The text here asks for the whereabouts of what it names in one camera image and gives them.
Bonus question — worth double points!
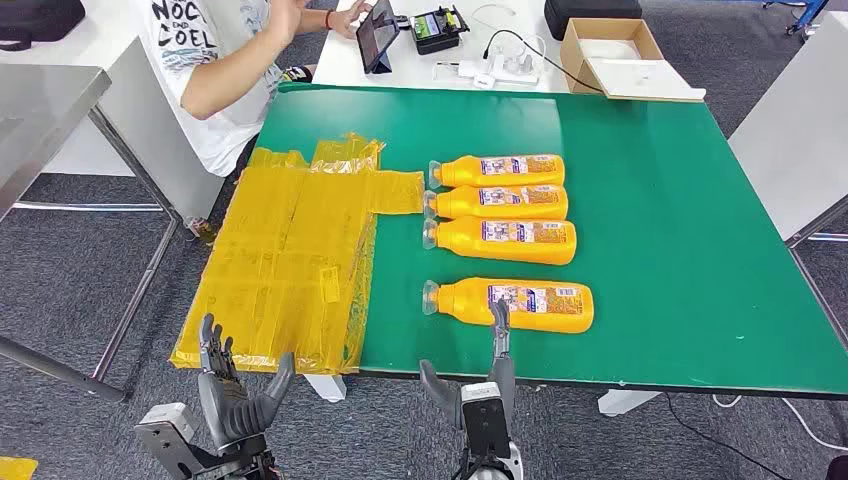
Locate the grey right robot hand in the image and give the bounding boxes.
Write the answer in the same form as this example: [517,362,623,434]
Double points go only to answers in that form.
[419,299,517,429]

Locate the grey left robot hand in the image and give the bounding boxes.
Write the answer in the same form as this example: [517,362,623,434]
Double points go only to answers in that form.
[196,313,297,460]

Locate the orange bottle clear cap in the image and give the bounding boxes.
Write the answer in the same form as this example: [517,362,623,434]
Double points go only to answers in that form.
[422,184,570,221]
[421,277,596,335]
[427,154,566,191]
[421,216,578,267]

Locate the white table foot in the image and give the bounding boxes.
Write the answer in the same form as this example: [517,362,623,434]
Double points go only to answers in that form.
[597,389,664,418]
[303,374,348,404]

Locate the yellow floor tape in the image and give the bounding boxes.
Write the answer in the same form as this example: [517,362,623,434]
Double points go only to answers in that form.
[0,455,40,480]

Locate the white table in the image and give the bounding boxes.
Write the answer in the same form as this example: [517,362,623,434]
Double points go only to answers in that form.
[727,11,848,250]
[0,0,227,223]

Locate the white power strip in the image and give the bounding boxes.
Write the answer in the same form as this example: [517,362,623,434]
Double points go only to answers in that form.
[457,52,541,86]

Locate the white desk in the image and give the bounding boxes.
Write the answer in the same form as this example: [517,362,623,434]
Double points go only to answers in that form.
[311,0,578,94]

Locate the open cardboard box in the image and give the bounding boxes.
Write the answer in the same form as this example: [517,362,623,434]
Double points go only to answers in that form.
[559,17,708,104]

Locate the person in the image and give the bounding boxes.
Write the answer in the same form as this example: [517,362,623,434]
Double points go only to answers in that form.
[135,0,376,179]

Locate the black green electronic device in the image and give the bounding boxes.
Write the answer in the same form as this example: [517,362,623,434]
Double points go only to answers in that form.
[407,5,472,56]

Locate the steel table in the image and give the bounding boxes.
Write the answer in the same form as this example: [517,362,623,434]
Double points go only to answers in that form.
[0,64,183,404]

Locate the black tablet on stand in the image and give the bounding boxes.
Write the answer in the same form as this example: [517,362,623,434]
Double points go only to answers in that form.
[355,0,401,75]

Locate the black hard case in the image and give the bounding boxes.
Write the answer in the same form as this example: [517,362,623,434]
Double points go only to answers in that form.
[543,0,643,42]

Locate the black bag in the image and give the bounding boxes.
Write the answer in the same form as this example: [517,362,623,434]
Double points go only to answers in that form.
[0,0,87,52]

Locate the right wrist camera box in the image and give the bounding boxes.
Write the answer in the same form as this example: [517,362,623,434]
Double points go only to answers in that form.
[460,382,513,460]

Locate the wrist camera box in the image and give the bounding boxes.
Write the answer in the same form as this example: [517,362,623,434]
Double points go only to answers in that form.
[134,403,198,480]
[460,382,513,460]

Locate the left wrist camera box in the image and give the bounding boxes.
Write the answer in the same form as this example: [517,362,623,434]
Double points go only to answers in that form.
[134,403,198,480]

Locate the black floor cable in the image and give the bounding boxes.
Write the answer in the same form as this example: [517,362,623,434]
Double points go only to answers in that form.
[662,394,790,480]

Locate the white floor cable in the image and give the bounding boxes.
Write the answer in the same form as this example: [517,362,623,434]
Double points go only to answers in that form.
[712,394,848,453]

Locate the black desk cable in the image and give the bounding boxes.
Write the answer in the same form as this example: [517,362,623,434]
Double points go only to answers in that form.
[482,29,605,95]

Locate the blue metal frame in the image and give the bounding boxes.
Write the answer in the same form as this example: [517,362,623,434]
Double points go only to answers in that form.
[761,0,831,36]

